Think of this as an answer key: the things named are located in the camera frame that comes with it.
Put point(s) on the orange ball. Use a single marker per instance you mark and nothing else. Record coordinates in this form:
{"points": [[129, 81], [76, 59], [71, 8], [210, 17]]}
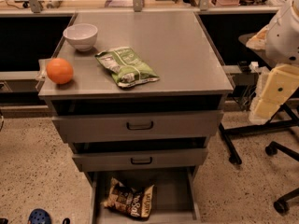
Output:
{"points": [[59, 70]]}

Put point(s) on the brown chip bag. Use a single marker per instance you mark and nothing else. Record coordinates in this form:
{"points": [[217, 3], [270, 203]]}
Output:
{"points": [[128, 201]]}

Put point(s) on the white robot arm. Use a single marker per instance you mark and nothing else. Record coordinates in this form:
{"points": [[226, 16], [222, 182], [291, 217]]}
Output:
{"points": [[282, 47]]}

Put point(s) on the black office chair base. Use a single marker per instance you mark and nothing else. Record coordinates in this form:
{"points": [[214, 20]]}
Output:
{"points": [[281, 204]]}

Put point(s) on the grey top drawer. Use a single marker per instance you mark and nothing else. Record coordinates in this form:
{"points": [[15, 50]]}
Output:
{"points": [[120, 119]]}

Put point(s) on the grey bottom drawer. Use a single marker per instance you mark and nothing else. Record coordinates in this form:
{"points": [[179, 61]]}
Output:
{"points": [[172, 200]]}

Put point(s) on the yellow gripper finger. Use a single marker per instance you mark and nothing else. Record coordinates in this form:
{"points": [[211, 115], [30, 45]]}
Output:
{"points": [[264, 110], [280, 85]]}

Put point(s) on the white power adapter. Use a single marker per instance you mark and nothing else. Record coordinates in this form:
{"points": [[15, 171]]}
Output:
{"points": [[254, 66]]}

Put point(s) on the grey drawer cabinet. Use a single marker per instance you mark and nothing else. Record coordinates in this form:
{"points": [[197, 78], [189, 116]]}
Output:
{"points": [[172, 43]]}

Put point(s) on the green chip bag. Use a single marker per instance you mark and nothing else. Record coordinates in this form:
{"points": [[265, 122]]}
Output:
{"points": [[126, 67]]}

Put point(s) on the white bowl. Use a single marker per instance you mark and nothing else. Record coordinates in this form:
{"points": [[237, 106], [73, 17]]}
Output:
{"points": [[82, 36]]}

